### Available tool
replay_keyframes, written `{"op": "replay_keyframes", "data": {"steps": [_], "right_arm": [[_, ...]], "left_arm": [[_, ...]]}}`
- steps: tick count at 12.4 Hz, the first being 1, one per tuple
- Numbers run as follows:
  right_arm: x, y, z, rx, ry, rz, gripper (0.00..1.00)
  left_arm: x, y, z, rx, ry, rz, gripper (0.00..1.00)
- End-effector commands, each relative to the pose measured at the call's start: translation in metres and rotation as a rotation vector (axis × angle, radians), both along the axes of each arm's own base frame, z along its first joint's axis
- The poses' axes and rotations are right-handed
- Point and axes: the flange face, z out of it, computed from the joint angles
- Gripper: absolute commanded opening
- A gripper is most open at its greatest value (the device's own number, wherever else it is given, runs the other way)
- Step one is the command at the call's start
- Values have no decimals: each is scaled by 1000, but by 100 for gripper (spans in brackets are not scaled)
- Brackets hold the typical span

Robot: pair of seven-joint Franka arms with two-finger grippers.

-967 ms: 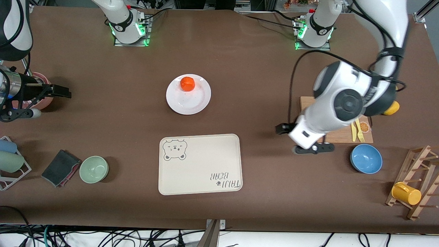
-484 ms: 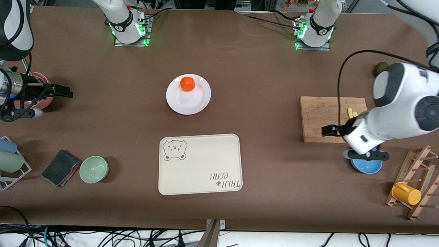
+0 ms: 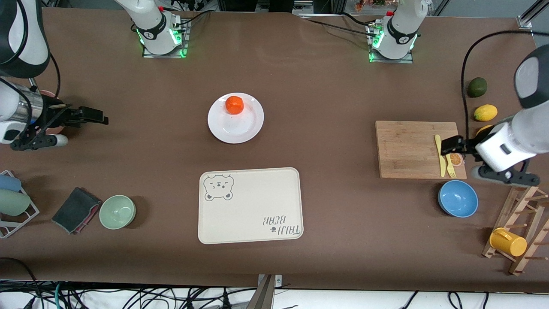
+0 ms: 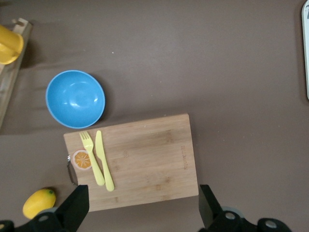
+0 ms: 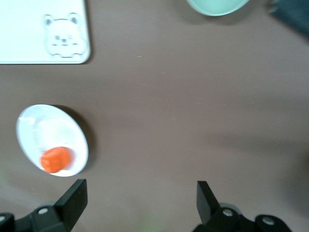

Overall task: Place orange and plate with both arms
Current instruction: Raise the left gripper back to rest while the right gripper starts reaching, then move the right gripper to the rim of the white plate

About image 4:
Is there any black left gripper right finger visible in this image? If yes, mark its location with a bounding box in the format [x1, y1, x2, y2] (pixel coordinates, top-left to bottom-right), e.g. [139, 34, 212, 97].
[199, 185, 224, 230]

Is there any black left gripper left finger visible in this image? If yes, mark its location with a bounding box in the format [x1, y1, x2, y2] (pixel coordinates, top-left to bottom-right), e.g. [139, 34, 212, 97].
[55, 185, 90, 231]

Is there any yellow lemon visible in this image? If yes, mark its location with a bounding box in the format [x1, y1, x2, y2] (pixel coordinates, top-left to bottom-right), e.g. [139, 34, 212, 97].
[22, 188, 56, 219]

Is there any orange slice toy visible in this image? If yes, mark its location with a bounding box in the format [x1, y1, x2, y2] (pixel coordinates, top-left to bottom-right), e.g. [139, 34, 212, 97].
[72, 149, 93, 171]

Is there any yellow plastic knife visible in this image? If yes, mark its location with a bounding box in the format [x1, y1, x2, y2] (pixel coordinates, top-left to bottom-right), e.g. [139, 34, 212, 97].
[95, 130, 115, 192]

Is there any yellow plastic fork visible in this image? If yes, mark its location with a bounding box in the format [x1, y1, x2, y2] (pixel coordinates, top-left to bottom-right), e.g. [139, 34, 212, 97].
[79, 130, 106, 186]

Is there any wooden cutting board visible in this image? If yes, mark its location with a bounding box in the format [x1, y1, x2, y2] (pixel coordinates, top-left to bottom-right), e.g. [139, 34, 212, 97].
[63, 113, 199, 213]

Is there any blue bowl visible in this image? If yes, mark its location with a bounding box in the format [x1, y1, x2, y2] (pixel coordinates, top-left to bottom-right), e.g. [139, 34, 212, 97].
[45, 70, 106, 129]

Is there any wooden peg rack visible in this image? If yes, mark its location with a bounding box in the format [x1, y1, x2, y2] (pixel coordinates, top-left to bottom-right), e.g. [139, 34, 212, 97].
[0, 18, 33, 131]

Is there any yellow plastic cup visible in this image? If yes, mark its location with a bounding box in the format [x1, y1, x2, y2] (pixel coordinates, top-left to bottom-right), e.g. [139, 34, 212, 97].
[0, 24, 25, 65]

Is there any cream tray with bear print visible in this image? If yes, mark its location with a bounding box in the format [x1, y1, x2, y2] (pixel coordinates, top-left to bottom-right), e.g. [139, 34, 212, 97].
[301, 0, 309, 100]

